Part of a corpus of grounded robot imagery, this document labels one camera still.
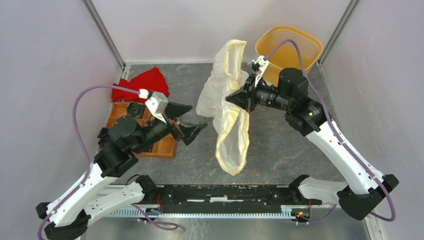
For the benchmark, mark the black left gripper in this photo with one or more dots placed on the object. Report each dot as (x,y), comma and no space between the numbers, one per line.
(188,133)

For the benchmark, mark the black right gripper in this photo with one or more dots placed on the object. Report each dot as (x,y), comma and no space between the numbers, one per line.
(241,97)

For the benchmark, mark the translucent white trash bag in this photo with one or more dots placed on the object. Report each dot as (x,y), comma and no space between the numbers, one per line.
(229,120)

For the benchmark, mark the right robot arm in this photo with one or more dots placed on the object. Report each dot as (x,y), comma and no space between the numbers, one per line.
(364,187)

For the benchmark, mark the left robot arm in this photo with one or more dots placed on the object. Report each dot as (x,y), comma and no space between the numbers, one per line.
(69,217)

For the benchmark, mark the black green trash bag roll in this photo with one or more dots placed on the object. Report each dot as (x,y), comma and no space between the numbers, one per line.
(136,110)

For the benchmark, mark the yellow plastic trash bin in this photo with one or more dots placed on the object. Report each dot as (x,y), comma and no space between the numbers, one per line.
(286,56)

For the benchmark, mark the wooden compartment tray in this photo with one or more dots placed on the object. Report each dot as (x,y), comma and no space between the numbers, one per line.
(164,148)

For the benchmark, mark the red cloth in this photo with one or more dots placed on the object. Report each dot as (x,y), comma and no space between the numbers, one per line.
(151,80)

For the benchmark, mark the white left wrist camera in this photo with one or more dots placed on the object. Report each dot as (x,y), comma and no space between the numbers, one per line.
(156,102)

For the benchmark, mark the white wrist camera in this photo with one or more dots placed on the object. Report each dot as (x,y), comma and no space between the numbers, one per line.
(156,102)
(259,66)

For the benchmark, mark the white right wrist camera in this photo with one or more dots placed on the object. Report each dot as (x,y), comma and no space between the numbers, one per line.
(259,66)

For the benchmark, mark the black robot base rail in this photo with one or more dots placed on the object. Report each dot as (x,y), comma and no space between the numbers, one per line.
(225,199)

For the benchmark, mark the left aluminium frame post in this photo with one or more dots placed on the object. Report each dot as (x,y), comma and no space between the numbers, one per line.
(94,14)

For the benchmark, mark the aluminium frame post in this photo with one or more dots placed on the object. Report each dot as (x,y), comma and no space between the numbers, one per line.
(352,5)
(94,14)

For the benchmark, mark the right aluminium frame post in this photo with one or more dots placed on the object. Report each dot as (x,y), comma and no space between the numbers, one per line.
(352,5)

